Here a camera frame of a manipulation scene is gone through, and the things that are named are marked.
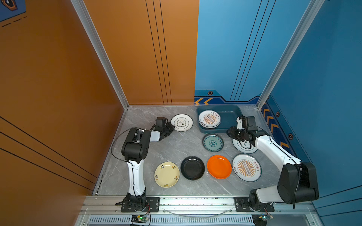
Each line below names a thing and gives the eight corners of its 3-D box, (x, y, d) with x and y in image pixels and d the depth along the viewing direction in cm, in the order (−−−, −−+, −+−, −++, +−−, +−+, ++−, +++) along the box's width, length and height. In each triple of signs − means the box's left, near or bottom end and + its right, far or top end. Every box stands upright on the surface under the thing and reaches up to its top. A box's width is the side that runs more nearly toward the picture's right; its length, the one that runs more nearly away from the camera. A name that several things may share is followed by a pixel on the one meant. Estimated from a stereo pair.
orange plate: (208, 179, 84) (208, 178, 82) (206, 156, 93) (206, 154, 91) (232, 179, 84) (233, 177, 82) (228, 156, 93) (228, 154, 91)
